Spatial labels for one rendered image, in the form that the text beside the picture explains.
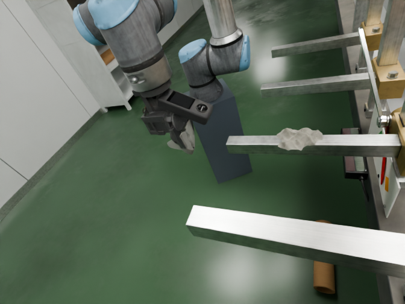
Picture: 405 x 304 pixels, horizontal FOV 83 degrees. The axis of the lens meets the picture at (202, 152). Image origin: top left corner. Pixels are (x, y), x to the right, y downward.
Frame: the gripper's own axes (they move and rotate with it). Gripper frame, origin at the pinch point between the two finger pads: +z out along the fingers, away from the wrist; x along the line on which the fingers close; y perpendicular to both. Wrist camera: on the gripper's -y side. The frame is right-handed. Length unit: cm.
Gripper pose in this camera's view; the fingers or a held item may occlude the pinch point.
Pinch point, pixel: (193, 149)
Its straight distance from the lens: 60.0
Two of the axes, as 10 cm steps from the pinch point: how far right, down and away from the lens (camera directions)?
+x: -3.2, 7.1, -6.2
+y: -9.0, -0.2, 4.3
